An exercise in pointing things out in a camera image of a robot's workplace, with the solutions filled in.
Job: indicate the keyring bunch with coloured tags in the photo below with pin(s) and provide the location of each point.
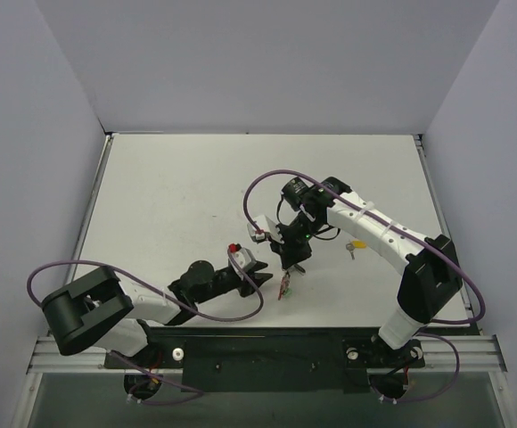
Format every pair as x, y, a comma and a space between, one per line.
285, 285

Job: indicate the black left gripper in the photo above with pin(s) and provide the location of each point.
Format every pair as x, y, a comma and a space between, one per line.
248, 283

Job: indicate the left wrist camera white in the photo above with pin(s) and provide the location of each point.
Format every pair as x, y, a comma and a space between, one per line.
240, 259

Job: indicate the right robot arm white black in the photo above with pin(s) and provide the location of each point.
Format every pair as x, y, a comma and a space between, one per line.
427, 266

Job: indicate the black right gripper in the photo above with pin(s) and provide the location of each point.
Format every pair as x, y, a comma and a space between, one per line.
295, 255

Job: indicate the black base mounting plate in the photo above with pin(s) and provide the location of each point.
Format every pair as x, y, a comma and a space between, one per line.
277, 359

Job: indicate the key with yellow tag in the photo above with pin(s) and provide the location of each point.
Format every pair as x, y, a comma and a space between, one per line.
353, 246

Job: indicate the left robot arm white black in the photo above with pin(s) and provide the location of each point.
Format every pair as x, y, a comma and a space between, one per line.
110, 310

